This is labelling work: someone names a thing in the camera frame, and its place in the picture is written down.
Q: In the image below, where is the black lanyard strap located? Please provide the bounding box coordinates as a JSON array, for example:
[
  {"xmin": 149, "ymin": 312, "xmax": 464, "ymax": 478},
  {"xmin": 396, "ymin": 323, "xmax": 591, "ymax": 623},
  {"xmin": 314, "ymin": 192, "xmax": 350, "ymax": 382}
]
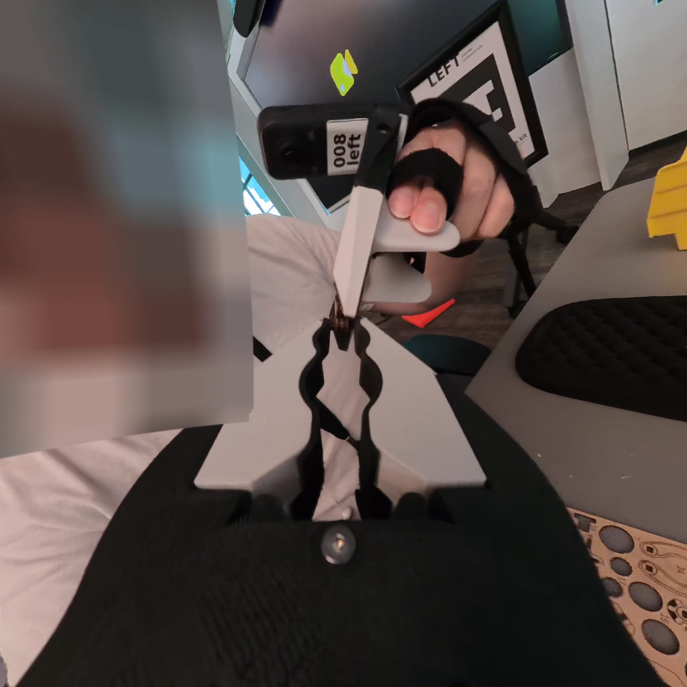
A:
[{"xmin": 317, "ymin": 394, "xmax": 361, "ymax": 446}]

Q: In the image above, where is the white cabinet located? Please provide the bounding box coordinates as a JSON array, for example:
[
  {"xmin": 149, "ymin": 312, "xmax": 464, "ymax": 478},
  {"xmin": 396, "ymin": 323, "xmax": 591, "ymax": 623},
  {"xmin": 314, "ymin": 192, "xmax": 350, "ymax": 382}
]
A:
[{"xmin": 564, "ymin": 0, "xmax": 687, "ymax": 192}]

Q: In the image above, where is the black quilted pad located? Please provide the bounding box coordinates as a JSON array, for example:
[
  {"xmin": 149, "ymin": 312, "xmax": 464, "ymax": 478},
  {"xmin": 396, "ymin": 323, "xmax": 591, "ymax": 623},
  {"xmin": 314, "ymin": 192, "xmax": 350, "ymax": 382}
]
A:
[{"xmin": 514, "ymin": 294, "xmax": 687, "ymax": 424}]

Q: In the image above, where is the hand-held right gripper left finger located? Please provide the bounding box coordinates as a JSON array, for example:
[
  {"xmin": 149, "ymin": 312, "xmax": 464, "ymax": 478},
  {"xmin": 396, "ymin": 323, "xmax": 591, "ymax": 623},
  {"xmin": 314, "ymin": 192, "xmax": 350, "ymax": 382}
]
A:
[{"xmin": 193, "ymin": 319, "xmax": 331, "ymax": 521}]

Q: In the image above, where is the dark teal seat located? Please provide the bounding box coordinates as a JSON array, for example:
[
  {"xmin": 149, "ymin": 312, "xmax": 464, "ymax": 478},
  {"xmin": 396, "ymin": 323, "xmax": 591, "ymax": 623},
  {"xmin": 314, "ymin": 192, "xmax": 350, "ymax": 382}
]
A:
[{"xmin": 404, "ymin": 333, "xmax": 493, "ymax": 377}]

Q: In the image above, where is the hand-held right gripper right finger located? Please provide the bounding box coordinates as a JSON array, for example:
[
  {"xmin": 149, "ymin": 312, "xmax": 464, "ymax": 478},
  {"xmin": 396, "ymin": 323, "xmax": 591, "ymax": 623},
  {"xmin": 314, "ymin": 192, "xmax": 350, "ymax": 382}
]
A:
[{"xmin": 349, "ymin": 319, "xmax": 488, "ymax": 521}]

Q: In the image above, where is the person's left hand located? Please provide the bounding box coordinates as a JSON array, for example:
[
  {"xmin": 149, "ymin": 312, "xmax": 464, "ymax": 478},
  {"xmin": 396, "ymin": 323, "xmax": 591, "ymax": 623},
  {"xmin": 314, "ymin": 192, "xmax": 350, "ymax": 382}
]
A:
[{"xmin": 385, "ymin": 126, "xmax": 516, "ymax": 242}]

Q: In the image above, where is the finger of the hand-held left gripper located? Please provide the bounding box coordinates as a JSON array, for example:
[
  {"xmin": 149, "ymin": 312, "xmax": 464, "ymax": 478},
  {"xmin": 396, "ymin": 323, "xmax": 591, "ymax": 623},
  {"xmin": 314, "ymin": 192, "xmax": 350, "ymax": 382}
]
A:
[{"xmin": 332, "ymin": 185, "xmax": 385, "ymax": 321}]

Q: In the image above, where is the black chair base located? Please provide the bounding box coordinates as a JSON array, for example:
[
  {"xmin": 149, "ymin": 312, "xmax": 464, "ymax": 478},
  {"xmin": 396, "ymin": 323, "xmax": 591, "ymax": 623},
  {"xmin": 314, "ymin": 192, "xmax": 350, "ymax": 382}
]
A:
[{"xmin": 502, "ymin": 210, "xmax": 581, "ymax": 318}]

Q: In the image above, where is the wooden model parts sheet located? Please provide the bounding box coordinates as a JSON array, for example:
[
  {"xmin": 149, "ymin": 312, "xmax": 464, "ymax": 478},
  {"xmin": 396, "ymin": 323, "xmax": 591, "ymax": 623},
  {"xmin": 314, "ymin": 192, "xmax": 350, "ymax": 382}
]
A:
[{"xmin": 568, "ymin": 506, "xmax": 687, "ymax": 687}]

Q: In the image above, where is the orange red triangular object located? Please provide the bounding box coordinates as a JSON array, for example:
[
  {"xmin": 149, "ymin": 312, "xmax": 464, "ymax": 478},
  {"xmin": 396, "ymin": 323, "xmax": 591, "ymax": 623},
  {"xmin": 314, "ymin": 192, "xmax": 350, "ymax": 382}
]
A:
[{"xmin": 400, "ymin": 298, "xmax": 457, "ymax": 329}]

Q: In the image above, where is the yellow plastic block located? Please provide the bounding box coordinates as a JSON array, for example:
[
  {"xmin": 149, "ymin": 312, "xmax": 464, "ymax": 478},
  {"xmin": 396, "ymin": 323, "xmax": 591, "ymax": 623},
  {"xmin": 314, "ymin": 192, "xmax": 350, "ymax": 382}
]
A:
[{"xmin": 645, "ymin": 146, "xmax": 687, "ymax": 240}]

